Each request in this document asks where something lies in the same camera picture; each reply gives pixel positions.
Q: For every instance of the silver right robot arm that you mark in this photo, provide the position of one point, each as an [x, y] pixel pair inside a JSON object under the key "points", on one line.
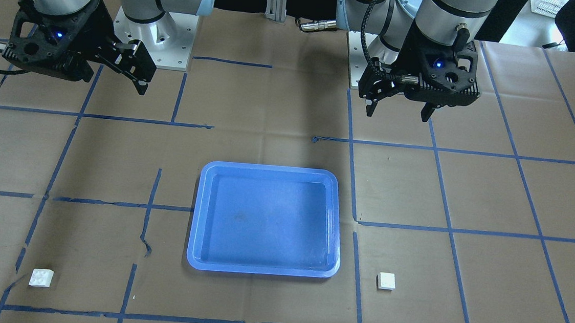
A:
{"points": [[139, 11]]}

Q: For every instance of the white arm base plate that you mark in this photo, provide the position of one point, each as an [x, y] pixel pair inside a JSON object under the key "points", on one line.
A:
{"points": [[357, 62], [169, 40]]}

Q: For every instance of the white smooth building block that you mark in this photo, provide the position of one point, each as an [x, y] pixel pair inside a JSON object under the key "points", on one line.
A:
{"points": [[386, 281]]}

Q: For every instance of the blue plastic tray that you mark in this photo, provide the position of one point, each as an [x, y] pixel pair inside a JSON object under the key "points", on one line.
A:
{"points": [[266, 219]]}

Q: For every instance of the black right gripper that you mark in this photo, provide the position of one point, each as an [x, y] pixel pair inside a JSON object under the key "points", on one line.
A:
{"points": [[94, 27]]}

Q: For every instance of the white plastic basket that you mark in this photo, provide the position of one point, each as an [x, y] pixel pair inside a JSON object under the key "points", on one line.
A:
{"points": [[549, 8]]}

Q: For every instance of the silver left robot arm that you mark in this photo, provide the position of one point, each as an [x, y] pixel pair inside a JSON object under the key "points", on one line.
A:
{"points": [[391, 20]]}

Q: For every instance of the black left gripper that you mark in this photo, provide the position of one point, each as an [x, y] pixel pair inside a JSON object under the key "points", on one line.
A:
{"points": [[401, 56]]}

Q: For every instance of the white studded building block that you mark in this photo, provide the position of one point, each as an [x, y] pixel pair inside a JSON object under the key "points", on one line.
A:
{"points": [[41, 277]]}

